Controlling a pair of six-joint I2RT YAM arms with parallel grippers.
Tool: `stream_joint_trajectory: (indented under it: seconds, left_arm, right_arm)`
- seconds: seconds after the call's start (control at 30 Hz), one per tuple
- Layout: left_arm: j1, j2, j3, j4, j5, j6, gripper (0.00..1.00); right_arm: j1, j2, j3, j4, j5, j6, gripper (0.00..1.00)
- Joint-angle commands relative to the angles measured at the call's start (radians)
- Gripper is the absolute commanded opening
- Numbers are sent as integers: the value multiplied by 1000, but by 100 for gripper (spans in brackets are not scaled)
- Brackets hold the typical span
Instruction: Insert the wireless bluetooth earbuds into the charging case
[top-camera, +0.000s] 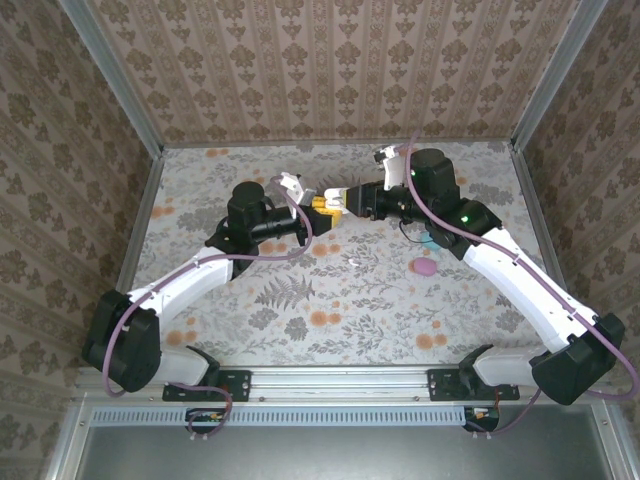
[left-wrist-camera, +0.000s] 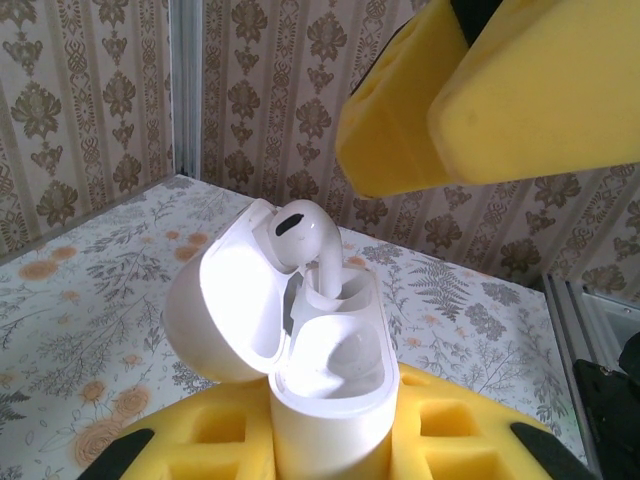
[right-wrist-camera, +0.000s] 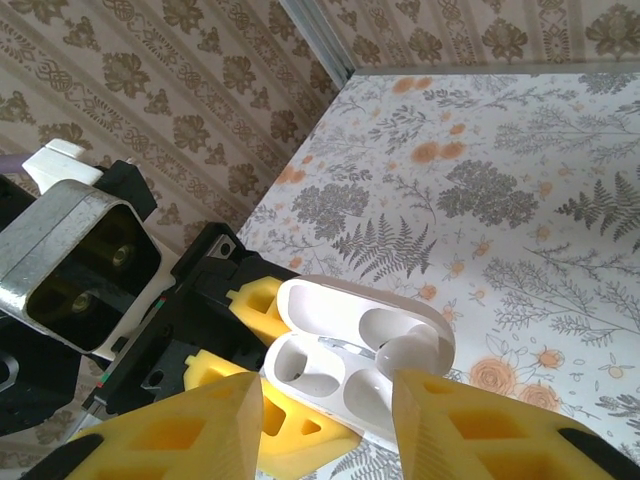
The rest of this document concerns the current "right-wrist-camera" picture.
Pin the white earbud charging case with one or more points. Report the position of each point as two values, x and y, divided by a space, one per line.
310 300

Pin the aluminium corner post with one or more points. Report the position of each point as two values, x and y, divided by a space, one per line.
320 42

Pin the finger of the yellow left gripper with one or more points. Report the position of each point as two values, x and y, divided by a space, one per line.
257 310
300 430

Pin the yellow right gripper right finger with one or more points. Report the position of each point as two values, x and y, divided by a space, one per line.
415 440

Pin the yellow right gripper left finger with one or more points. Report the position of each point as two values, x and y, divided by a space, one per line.
235 425

